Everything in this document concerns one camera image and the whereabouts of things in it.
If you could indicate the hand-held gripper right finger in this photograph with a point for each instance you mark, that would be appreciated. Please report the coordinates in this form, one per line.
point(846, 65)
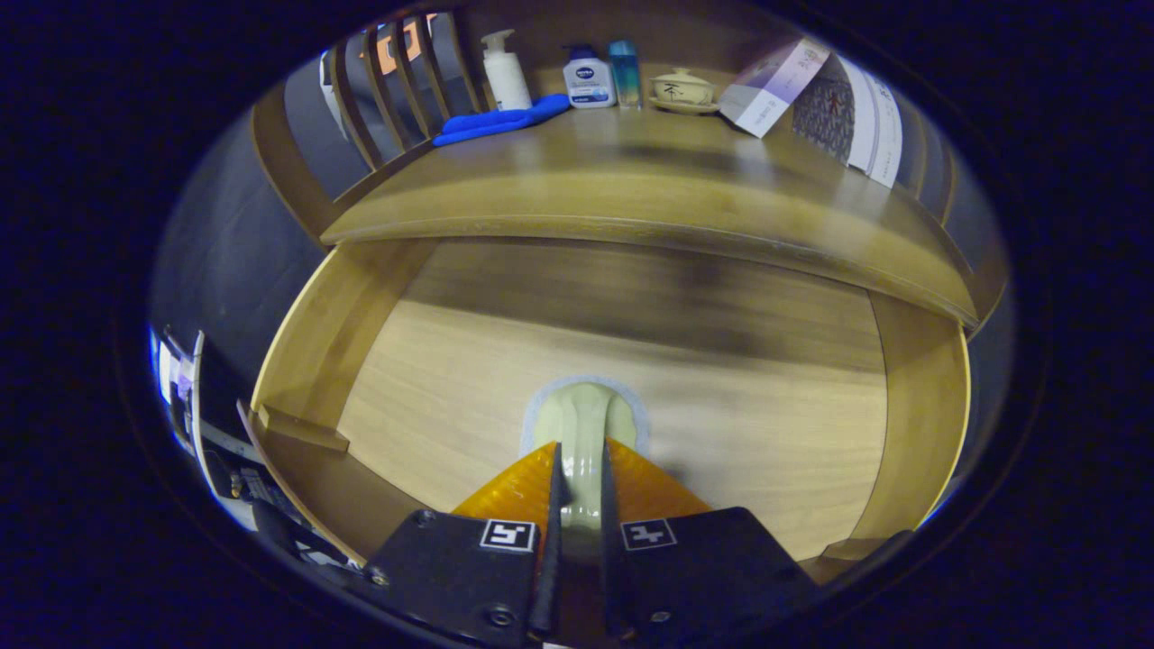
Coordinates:
point(611, 568)

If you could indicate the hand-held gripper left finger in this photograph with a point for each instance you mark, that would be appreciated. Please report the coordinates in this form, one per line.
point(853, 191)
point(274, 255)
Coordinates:
point(548, 568)

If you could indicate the wooden drawer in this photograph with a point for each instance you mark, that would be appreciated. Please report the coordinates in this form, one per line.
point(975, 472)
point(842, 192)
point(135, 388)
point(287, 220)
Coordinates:
point(721, 415)

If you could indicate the wooden countertop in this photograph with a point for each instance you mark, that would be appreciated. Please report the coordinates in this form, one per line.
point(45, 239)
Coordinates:
point(631, 171)

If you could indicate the wooden cabinet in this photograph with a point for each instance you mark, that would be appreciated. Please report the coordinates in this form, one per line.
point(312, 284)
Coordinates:
point(288, 171)

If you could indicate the cluttered white shelf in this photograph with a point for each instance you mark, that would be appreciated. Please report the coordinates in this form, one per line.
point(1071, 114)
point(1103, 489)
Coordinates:
point(203, 406)

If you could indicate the blue cloth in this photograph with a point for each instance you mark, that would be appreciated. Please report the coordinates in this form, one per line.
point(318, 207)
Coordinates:
point(496, 122)

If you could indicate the white bottle blue cap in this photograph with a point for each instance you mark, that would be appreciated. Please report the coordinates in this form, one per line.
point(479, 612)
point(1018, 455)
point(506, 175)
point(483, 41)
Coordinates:
point(590, 86)

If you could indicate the cream lidded teacup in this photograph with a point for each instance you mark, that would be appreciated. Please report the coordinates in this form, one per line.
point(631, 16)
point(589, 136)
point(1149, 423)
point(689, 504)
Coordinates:
point(683, 90)

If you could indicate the white pump bottle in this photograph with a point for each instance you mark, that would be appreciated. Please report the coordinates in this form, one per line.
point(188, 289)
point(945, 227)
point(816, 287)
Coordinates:
point(507, 81)

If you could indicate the teal bottle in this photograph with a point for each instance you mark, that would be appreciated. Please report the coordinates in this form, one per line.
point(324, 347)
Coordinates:
point(625, 77)

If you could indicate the purple and white book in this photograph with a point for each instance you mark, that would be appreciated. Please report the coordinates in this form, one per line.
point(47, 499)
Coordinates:
point(775, 86)

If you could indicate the plain white book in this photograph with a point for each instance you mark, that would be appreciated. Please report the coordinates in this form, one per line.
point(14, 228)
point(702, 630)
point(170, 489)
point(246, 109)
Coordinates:
point(867, 126)

